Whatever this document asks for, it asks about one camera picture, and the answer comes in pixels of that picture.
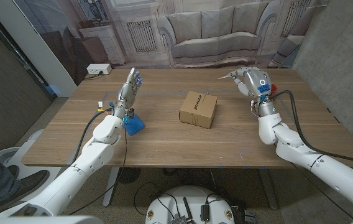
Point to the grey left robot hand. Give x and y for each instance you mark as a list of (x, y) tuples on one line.
[(126, 95)]

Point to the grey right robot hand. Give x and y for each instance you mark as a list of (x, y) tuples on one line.
[(257, 82)]

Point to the white card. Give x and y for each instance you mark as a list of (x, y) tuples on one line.
[(226, 76)]

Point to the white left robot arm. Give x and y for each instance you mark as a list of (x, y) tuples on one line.
[(77, 171)]

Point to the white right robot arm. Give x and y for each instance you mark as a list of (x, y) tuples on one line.
[(319, 165)]

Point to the red cup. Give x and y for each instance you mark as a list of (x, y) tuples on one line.
[(274, 88)]

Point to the brown cardboard box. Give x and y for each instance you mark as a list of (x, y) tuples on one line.
[(196, 109)]

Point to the blue cloth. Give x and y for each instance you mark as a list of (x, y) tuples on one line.
[(136, 126)]

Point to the white power strip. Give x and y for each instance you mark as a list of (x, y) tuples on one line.
[(99, 68)]

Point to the printed sofa room backdrop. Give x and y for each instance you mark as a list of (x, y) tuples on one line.
[(213, 31)]

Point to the black round floor grille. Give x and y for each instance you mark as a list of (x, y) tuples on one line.
[(129, 175)]

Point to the grey table leg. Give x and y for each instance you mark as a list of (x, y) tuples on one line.
[(268, 189), (111, 186)]

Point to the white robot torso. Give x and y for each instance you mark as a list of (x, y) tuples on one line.
[(189, 199)]

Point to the black torso antenna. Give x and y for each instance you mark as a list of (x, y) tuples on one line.
[(188, 210)]

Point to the white round floor base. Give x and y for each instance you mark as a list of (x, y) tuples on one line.
[(8, 155)]

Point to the person's dark shoe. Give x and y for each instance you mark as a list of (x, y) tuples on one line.
[(27, 185)]

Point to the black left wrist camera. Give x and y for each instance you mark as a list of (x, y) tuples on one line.
[(130, 113)]

